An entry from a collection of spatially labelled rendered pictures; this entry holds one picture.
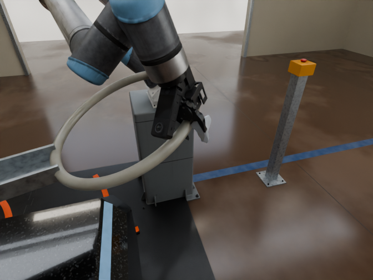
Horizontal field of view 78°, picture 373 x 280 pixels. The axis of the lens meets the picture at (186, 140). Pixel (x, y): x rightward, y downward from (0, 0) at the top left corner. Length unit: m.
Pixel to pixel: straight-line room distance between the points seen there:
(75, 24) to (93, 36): 0.12
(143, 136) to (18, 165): 0.90
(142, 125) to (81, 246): 0.86
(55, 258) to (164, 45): 0.71
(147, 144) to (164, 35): 1.21
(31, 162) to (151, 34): 0.54
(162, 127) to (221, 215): 1.51
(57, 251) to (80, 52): 0.61
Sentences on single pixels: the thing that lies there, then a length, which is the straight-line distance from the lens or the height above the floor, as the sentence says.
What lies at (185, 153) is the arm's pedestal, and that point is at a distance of 1.71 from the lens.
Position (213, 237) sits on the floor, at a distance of 1.82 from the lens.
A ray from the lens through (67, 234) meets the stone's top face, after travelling 0.93.
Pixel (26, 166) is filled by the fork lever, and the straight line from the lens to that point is 0.82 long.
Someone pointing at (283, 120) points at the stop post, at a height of 0.63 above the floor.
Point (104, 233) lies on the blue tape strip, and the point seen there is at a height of 0.81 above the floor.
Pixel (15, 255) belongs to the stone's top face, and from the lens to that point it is 0.96.
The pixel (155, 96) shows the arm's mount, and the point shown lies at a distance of 1.50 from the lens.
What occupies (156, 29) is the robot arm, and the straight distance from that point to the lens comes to 0.44.
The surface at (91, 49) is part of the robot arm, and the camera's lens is 0.56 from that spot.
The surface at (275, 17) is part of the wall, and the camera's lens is 6.54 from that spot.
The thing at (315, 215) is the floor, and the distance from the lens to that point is 2.17.
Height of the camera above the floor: 1.52
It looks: 34 degrees down
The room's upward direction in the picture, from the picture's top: straight up
